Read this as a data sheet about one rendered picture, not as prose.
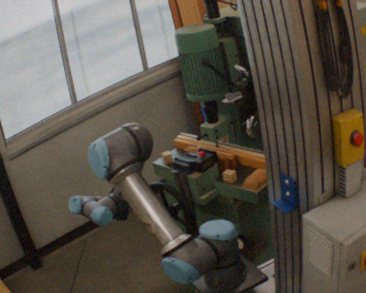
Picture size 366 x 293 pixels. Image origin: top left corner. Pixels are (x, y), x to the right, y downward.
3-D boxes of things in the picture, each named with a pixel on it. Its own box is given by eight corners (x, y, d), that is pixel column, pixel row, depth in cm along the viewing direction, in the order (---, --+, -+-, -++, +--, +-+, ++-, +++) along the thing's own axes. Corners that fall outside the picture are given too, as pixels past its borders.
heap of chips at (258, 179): (239, 186, 221) (238, 178, 220) (260, 170, 230) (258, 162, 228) (256, 191, 215) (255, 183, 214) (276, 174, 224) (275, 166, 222)
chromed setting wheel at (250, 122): (246, 143, 241) (242, 117, 236) (262, 131, 249) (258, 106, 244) (252, 144, 239) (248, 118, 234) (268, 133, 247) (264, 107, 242)
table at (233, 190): (139, 183, 252) (136, 172, 250) (185, 154, 271) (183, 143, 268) (244, 217, 211) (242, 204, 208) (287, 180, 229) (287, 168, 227)
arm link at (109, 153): (226, 260, 166) (125, 118, 173) (192, 284, 158) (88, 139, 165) (209, 268, 176) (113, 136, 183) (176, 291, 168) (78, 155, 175)
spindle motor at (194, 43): (178, 100, 236) (164, 33, 223) (206, 85, 246) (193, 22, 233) (210, 105, 224) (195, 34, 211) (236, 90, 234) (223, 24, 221)
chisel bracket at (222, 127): (202, 143, 243) (199, 125, 240) (223, 130, 252) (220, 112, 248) (215, 146, 238) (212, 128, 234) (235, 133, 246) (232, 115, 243)
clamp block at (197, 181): (174, 189, 235) (169, 171, 232) (195, 175, 243) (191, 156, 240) (200, 198, 225) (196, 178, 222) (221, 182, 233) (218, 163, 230)
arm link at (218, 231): (247, 252, 177) (243, 220, 172) (219, 272, 170) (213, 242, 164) (222, 242, 186) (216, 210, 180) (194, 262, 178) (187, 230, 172)
